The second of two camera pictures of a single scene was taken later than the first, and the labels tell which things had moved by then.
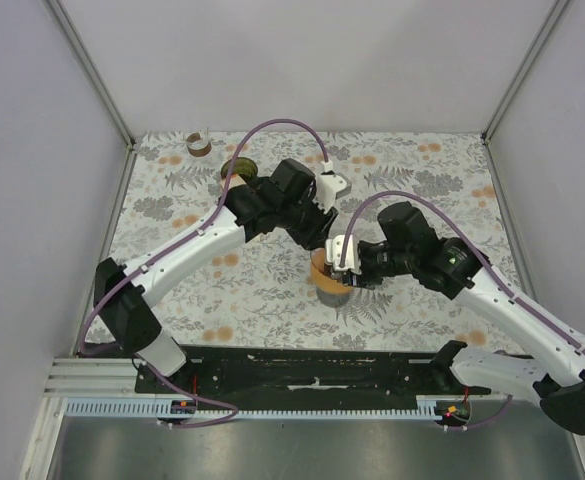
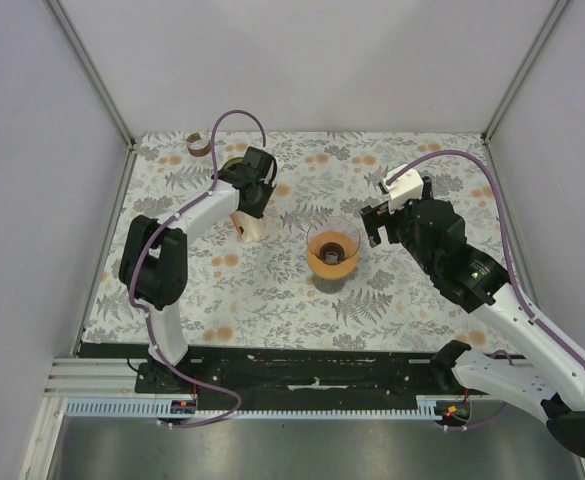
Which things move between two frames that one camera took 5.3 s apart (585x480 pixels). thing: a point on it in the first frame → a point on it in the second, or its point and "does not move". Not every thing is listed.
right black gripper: [364, 278] → [379, 216]
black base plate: [305, 371] does not move
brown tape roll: [198, 144] does not move
